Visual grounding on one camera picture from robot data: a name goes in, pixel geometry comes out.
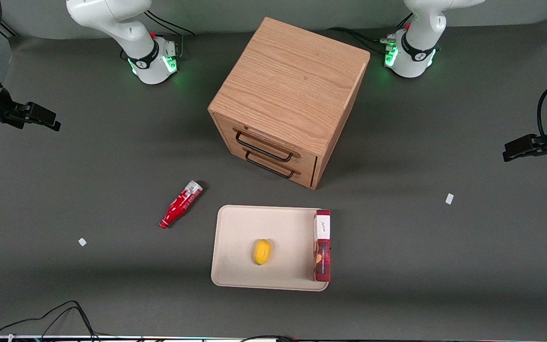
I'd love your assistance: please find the beige plastic tray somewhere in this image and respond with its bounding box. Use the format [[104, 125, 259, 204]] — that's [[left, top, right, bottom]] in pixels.
[[210, 205, 331, 292]]

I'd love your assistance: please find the black floor cable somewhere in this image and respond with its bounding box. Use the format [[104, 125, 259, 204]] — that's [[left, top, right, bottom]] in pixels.
[[0, 294, 101, 342]]

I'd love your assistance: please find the red ketchup bottle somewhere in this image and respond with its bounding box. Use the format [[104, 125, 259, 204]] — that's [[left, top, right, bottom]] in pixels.
[[159, 180, 204, 229]]

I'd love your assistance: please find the yellow lemon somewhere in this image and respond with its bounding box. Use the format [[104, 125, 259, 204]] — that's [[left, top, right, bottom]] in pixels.
[[253, 239, 273, 266]]

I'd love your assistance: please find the wooden two-drawer cabinet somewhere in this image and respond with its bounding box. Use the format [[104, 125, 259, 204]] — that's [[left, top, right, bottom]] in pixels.
[[208, 17, 371, 190]]

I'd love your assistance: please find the black metal drawer handle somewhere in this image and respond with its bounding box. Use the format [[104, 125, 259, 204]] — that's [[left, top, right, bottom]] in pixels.
[[245, 151, 297, 180], [235, 129, 295, 162]]

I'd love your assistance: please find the red cookie box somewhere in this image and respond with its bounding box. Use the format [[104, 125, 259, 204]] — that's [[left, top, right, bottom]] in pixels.
[[313, 209, 331, 283]]

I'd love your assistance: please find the black base cable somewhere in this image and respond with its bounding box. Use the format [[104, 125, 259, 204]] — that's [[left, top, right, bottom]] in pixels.
[[326, 13, 414, 54], [121, 9, 196, 61]]

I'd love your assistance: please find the black right base cable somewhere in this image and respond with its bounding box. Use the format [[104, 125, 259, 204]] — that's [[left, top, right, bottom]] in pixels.
[[121, 9, 196, 61]]

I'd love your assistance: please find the black left base cable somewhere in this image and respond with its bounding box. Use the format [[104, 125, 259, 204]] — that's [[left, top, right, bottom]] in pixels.
[[326, 13, 414, 54]]

